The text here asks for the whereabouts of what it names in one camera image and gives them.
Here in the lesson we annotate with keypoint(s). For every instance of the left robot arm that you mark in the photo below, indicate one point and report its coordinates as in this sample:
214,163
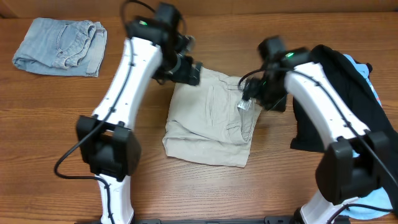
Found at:
154,49

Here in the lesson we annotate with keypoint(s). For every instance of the beige khaki shorts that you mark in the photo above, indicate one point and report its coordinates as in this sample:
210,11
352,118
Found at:
210,123

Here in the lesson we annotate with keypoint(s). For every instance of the black garment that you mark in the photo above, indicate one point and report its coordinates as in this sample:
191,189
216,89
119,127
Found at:
357,95

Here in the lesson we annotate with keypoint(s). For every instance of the folded light blue jeans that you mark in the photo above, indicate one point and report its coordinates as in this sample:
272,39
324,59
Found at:
62,48

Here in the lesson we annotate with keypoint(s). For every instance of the light blue shirt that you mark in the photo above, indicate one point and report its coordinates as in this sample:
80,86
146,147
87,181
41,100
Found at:
377,198

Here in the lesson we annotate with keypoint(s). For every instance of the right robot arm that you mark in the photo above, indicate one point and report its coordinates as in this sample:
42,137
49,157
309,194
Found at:
353,164

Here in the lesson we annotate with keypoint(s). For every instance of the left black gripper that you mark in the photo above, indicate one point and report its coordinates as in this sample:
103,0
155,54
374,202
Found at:
191,73

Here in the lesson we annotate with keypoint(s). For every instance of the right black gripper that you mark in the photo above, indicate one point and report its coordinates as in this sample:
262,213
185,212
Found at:
255,91

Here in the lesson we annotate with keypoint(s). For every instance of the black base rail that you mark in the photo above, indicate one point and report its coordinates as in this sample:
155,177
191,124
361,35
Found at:
211,221

